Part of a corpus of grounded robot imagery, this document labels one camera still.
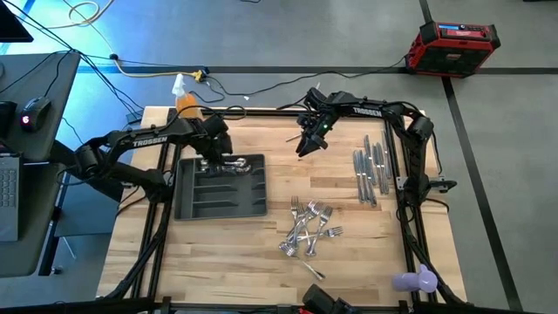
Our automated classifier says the grey plastic cutlery tray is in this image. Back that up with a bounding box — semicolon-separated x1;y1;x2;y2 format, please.
173;153;269;222

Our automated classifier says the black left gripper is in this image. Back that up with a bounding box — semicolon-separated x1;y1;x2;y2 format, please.
191;113;235;170

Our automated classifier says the black aluminium table frame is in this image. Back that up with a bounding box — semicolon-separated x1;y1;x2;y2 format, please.
98;106;470;314

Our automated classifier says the yellow extension cord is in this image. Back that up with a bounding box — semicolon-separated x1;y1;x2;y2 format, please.
112;56;206;84

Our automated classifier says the black desk device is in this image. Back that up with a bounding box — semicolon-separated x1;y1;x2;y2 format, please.
0;100;17;141

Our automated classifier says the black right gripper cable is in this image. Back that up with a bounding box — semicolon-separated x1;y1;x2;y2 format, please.
276;93;315;113

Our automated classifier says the grey desk base plate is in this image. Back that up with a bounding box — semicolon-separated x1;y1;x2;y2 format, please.
54;172;126;239

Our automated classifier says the orange liquid spray bottle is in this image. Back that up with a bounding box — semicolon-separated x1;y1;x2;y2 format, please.
170;72;205;121

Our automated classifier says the dark grey desk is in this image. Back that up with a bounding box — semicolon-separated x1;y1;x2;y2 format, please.
0;51;82;280

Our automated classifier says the silver metal fork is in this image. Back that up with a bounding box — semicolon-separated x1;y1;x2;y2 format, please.
286;200;326;242
289;202;307;248
304;205;335;258
296;225;344;242
278;242;327;283
289;195;303;252

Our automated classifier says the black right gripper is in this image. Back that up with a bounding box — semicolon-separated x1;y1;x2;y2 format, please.
296;86;348;158

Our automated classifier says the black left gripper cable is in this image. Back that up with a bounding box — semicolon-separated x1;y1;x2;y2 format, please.
208;104;248;121

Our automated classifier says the red and black jobsite radio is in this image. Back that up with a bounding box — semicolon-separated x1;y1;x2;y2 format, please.
404;20;501;79

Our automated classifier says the black computer monitor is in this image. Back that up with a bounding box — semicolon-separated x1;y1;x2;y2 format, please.
0;0;34;44

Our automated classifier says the lavender plastic object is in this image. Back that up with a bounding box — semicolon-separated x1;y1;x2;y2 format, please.
391;263;439;294

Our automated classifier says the beige coiled cable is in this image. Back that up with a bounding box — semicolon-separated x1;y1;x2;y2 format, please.
45;0;115;30

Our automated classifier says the grey laptop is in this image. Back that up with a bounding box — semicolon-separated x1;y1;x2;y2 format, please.
0;152;21;243

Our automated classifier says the black radio power cable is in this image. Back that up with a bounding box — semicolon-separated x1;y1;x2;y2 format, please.
203;55;409;98

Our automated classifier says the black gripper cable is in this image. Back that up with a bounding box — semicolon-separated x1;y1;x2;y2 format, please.
276;93;315;113
208;104;248;121

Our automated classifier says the black object with red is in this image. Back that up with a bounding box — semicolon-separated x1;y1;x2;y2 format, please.
302;283;363;314

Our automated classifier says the black computer mouse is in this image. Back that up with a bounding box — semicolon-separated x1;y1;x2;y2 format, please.
18;95;52;133

